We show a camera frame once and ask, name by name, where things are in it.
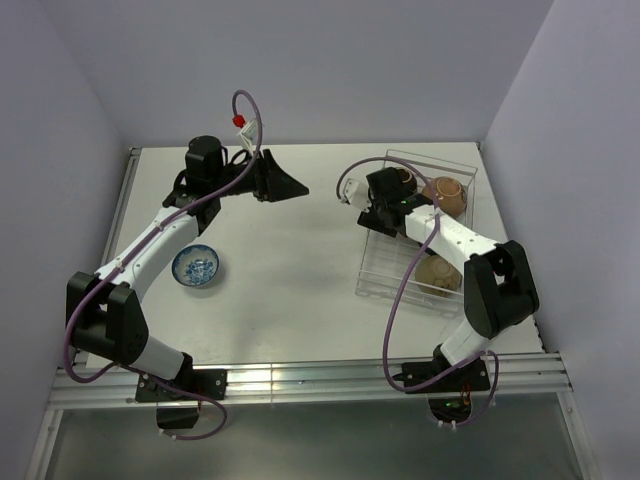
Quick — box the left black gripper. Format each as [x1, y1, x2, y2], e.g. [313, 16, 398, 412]
[211, 150, 309, 203]

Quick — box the small tan patterned bowl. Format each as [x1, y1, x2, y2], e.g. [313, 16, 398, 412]
[396, 167, 418, 195]

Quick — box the large tan pink-outside bowl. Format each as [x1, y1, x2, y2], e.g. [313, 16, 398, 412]
[420, 176, 467, 218]

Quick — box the black glossy bowl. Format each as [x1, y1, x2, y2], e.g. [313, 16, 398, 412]
[414, 255, 462, 298]

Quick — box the blue white floral bowl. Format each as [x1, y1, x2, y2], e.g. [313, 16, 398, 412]
[171, 244, 220, 288]

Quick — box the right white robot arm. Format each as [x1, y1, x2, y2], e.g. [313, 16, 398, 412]
[341, 167, 540, 390]

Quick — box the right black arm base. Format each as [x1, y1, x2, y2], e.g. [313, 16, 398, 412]
[393, 357, 491, 423]

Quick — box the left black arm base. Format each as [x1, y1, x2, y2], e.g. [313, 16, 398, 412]
[135, 369, 228, 441]

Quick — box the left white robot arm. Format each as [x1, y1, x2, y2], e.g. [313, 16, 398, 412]
[64, 135, 309, 399]

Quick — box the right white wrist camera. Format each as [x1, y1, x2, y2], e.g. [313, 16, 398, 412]
[339, 178, 372, 212]

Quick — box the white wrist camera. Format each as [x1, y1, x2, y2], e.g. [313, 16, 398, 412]
[339, 178, 372, 212]
[232, 114, 260, 152]

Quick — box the white wire dish rack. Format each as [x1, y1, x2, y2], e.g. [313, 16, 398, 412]
[352, 148, 479, 321]

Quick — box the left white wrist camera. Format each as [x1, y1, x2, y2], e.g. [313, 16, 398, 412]
[232, 114, 260, 152]

